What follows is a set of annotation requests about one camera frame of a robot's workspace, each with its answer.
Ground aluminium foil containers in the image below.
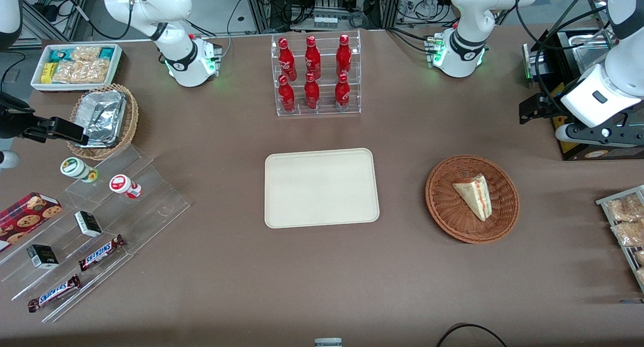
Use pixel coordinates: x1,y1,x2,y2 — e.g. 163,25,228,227
74,90,127,148

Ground small black carton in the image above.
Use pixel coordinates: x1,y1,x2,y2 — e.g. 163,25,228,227
74,210,103,238
26,244,60,270

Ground clear acrylic bottle rack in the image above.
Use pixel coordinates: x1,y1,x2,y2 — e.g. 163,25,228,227
271,29,362,118

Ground steel warmer pan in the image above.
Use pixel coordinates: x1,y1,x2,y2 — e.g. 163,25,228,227
569,33,612,72

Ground black food warmer cabinet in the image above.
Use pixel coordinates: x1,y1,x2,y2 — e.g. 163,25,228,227
521,0,644,162

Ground brown round wicker basket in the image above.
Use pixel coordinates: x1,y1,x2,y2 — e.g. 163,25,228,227
425,155,520,245

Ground light wicker basket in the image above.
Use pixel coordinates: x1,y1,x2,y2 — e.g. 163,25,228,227
67,83,139,161

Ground snickers chocolate bar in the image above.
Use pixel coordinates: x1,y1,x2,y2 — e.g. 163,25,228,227
27,275,83,313
77,234,127,272

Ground triangular sandwich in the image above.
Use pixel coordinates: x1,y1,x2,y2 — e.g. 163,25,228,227
452,174,493,222

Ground red lid yogurt cup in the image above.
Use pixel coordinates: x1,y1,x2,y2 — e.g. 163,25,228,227
109,174,143,200

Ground red cookie box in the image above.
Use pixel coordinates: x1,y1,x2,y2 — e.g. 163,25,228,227
0,192,63,252

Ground black table edge cable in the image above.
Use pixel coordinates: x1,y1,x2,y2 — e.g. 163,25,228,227
435,322,509,347

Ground green lid yogurt cup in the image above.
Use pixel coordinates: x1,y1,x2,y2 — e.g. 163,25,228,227
60,157,99,183

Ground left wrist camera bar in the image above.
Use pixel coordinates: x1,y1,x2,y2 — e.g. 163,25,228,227
555,111,644,147

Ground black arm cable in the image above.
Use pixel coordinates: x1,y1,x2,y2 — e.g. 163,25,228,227
513,0,612,112
38,0,134,41

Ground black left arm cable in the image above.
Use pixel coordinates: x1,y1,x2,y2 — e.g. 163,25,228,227
513,0,612,112

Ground beige plastic serving tray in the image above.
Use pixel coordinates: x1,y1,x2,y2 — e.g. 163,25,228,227
264,148,380,229

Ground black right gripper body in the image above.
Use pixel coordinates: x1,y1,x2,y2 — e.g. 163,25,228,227
0,92,37,139

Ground large rice cracker bag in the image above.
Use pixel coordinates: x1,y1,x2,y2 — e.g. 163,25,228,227
52,59,111,84

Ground aluminium frame rack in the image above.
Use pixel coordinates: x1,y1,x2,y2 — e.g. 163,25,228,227
244,0,404,34

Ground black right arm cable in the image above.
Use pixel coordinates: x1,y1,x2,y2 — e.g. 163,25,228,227
38,0,134,41

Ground white rectangular snack bin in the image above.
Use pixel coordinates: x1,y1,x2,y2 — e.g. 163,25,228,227
30,43,123,93

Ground clear acrylic stepped stand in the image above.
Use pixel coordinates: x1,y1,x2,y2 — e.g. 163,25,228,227
0,143,191,324

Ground red cola bottle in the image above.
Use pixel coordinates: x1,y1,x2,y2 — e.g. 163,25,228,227
334,73,352,112
278,37,298,81
303,72,321,111
304,35,322,80
277,74,296,113
336,34,353,79

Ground small rice cracker bag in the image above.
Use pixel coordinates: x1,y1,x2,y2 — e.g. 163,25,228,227
70,46,102,62

